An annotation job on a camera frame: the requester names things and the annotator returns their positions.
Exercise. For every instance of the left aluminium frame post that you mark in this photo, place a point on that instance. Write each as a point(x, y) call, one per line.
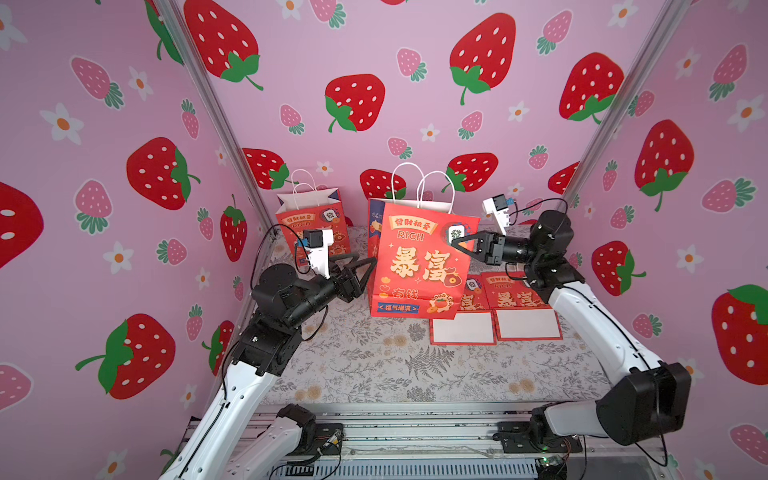
point(181, 36)

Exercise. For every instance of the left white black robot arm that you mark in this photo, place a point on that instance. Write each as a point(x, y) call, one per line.
point(284, 302)

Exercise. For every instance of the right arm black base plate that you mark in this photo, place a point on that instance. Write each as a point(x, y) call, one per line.
point(523, 437)

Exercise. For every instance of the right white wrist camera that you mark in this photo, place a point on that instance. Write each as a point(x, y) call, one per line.
point(503, 211)

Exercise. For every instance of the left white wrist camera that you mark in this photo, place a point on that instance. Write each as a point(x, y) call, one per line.
point(316, 242)

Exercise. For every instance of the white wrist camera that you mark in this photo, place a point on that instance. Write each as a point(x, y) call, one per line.
point(316, 242)
point(503, 211)

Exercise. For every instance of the red paper bag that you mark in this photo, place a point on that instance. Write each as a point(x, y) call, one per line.
point(418, 273)
point(308, 207)
point(518, 312)
point(473, 323)

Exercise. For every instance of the aluminium frame post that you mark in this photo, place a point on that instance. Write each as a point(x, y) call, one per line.
point(666, 22)
point(181, 36)

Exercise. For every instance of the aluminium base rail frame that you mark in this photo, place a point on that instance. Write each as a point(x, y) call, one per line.
point(420, 441)

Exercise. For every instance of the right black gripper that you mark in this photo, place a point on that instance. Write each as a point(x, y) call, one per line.
point(490, 247)

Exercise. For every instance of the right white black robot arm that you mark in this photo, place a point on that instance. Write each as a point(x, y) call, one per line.
point(648, 397)

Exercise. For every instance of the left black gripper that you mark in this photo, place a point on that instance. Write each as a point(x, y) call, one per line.
point(346, 291)

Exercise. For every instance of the right aluminium frame post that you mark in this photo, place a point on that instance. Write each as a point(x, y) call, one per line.
point(666, 22)

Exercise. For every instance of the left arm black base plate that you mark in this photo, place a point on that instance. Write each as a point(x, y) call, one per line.
point(318, 441)

